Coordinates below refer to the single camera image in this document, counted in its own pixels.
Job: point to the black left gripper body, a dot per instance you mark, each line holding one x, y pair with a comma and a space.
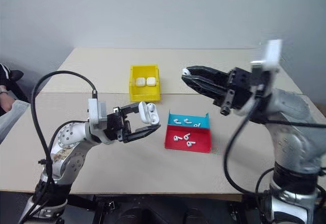
117, 127

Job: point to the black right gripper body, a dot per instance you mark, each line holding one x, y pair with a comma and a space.
242, 94

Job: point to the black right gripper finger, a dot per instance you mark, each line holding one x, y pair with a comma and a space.
208, 73
208, 89

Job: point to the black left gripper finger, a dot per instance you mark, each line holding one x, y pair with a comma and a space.
131, 108
142, 133

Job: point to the white earbud case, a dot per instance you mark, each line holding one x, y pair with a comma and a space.
150, 81
140, 82
145, 115

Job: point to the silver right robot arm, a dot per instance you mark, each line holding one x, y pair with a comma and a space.
293, 132

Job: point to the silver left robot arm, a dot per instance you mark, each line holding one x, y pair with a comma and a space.
74, 155

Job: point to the yellow plastic bin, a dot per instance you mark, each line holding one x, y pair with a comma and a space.
145, 98

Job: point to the bystander bare hand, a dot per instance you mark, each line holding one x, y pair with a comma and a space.
5, 103

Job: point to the blue plastic tray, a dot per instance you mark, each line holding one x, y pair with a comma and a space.
171, 117

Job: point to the red plastic tray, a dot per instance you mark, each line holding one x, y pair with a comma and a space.
201, 143

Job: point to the dark rounded shape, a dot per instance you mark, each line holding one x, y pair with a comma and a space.
137, 217

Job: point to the bystander grey trouser leg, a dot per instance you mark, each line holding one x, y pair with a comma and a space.
10, 119

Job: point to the silver wristwatch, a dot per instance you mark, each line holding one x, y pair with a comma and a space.
3, 90

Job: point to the bystander black jacket sleeve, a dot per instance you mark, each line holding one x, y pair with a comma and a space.
5, 73

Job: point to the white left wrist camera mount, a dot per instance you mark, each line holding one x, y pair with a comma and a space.
94, 112

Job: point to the black metal table frame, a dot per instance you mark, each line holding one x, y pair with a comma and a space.
84, 203

